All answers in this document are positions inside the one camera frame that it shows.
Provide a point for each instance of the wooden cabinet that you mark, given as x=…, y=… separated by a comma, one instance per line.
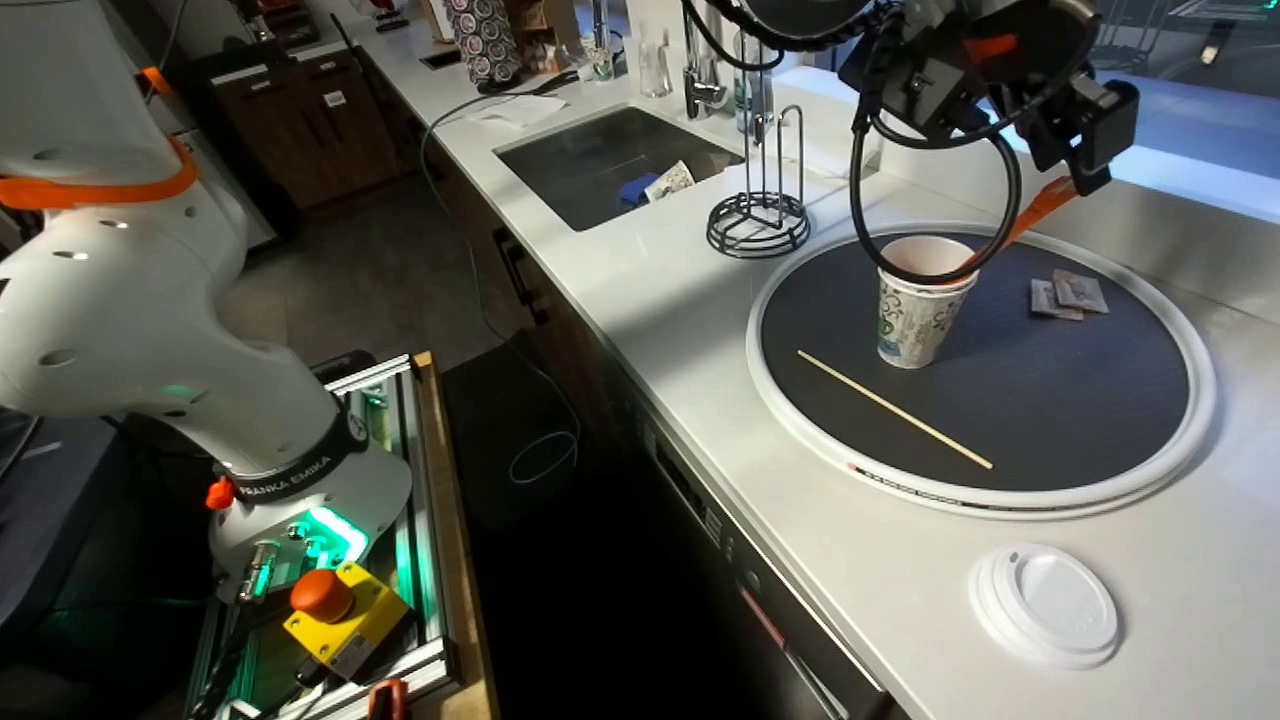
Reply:
x=315, y=126

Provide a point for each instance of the patterned paper cup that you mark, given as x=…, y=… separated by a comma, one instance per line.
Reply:
x=918, y=299

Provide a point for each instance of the yellow emergency stop box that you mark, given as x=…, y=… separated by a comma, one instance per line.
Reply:
x=342, y=616

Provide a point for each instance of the loose wooden stirrer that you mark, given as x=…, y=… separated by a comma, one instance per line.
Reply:
x=894, y=410

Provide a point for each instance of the orange stirrer packet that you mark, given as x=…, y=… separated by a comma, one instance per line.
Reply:
x=1043, y=207

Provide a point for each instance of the dark sugar sachet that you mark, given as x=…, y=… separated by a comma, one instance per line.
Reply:
x=1043, y=300
x=1076, y=292

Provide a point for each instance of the white plastic cup lid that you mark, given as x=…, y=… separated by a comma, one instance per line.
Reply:
x=1044, y=606

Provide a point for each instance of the metal tap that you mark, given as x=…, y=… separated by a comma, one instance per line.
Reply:
x=711, y=70

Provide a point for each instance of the dark sugar sachet back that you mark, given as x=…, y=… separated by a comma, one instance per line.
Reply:
x=1076, y=292

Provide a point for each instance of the dark sugar sachet front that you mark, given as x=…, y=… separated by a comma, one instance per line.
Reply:
x=1043, y=300

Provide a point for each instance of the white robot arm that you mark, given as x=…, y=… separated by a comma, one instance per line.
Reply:
x=114, y=307

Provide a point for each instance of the round black white-rimmed tray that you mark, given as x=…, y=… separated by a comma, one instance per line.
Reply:
x=1075, y=415

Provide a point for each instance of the black recessed sink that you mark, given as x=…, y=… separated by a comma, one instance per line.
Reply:
x=597, y=168

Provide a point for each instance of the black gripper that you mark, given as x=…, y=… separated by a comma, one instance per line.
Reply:
x=967, y=70

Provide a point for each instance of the black wire cup holder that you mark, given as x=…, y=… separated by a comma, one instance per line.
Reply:
x=767, y=216

